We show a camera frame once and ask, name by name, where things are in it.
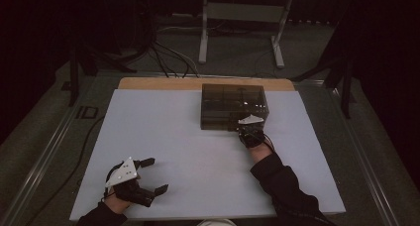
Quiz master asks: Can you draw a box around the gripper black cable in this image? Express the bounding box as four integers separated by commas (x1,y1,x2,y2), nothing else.
262,133,276,153
103,163,127,200

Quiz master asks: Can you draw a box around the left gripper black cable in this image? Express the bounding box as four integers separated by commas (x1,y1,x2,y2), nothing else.
103,163,127,200

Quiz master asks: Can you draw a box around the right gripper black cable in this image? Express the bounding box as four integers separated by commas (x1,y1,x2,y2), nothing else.
262,133,276,153

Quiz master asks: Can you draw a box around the metal floor rail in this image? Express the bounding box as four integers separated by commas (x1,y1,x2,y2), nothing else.
0,74,100,226
330,86,399,226

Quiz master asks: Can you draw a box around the white floor cable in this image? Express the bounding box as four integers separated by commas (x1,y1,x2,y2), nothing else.
157,25,201,76

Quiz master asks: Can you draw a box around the dark translucent drawer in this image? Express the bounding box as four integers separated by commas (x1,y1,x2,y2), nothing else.
200,121,240,132

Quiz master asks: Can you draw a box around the person's right hand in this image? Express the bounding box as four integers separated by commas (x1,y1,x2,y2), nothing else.
248,142,274,165

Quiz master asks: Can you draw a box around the black floor cable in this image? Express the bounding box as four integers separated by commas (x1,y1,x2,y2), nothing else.
24,115,106,226

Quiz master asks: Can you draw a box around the grey metal stand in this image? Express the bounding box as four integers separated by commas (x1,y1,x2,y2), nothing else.
197,0,295,69

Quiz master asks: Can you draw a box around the black cable bundle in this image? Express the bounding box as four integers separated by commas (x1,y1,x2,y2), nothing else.
150,41,201,79

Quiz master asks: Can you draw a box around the dark translucent drawer box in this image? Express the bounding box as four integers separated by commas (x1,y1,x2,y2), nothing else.
200,83,270,132

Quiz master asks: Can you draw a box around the black stand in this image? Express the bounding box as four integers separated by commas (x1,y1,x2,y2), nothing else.
67,37,138,108
290,17,358,120

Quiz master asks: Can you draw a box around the person's left hand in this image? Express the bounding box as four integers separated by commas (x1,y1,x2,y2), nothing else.
103,193,132,216

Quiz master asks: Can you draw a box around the white table sheet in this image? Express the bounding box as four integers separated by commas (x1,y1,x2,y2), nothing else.
68,88,347,222

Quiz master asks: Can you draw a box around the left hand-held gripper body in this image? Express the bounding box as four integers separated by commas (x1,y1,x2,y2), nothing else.
104,157,157,208

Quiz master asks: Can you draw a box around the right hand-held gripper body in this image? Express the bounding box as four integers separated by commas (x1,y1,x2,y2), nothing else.
237,114,266,149

